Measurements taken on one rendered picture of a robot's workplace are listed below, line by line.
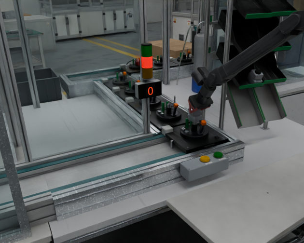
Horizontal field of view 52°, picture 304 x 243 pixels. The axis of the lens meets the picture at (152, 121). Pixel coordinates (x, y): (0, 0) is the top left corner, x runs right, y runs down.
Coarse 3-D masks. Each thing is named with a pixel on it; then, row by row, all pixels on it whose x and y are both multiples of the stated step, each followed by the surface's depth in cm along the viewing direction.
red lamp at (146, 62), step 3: (141, 57) 142; (144, 57) 140; (147, 57) 140; (150, 57) 140; (141, 60) 142; (144, 60) 141; (147, 60) 140; (150, 60) 141; (141, 63) 143; (144, 63) 141; (147, 63) 141; (150, 63) 141; (144, 66) 142; (147, 66) 142; (150, 66) 142
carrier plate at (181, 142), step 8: (176, 128) 162; (208, 128) 161; (168, 136) 155; (176, 136) 154; (208, 136) 153; (224, 136) 153; (176, 144) 149; (184, 144) 147; (192, 144) 146; (200, 144) 146; (208, 144) 146; (216, 144) 149; (184, 152) 144
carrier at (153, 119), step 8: (168, 104) 173; (152, 112) 183; (160, 112) 175; (168, 112) 174; (176, 112) 177; (184, 112) 181; (152, 120) 173; (160, 120) 172; (168, 120) 170; (176, 120) 172; (184, 120) 171; (160, 128) 163
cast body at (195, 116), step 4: (188, 108) 151; (188, 112) 152; (196, 112) 149; (200, 112) 150; (188, 116) 153; (192, 116) 150; (196, 116) 149; (200, 116) 149; (192, 120) 151; (196, 120) 149
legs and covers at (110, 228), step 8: (160, 208) 130; (168, 208) 132; (136, 216) 125; (144, 216) 127; (112, 224) 121; (120, 224) 123; (128, 224) 125; (96, 232) 119; (104, 232) 121; (296, 232) 203; (72, 240) 116; (80, 240) 117; (288, 240) 195; (296, 240) 194
